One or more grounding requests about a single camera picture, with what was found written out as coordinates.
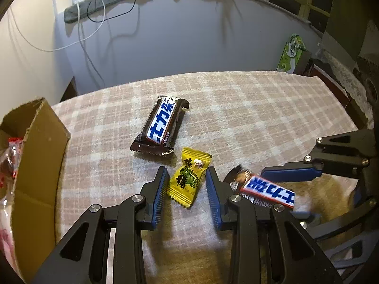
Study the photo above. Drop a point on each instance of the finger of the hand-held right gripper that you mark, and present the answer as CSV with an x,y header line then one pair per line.
x,y
308,217
290,174

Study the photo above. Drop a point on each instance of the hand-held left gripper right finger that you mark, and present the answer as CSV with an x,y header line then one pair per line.
x,y
213,198

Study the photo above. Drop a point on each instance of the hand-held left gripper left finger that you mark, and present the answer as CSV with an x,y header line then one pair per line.
x,y
160,198

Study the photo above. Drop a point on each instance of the brown chocolate bar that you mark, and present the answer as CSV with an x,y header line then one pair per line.
x,y
266,190
161,124

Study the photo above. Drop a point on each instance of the yellow candy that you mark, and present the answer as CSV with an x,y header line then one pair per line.
x,y
186,177

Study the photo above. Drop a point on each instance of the cardboard box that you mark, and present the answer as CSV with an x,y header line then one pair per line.
x,y
41,159

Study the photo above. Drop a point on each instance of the white lace cloth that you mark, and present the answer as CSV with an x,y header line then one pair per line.
x,y
340,71

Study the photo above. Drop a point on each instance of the dark cabinet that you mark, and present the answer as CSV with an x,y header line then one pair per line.
x,y
328,82

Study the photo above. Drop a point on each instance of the green tissue pack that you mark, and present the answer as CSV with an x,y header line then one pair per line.
x,y
291,54

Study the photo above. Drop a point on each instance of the red wrapped snack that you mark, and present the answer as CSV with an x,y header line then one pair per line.
x,y
16,151

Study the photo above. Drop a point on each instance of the clear plastic bag pink print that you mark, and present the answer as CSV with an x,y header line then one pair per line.
x,y
6,213

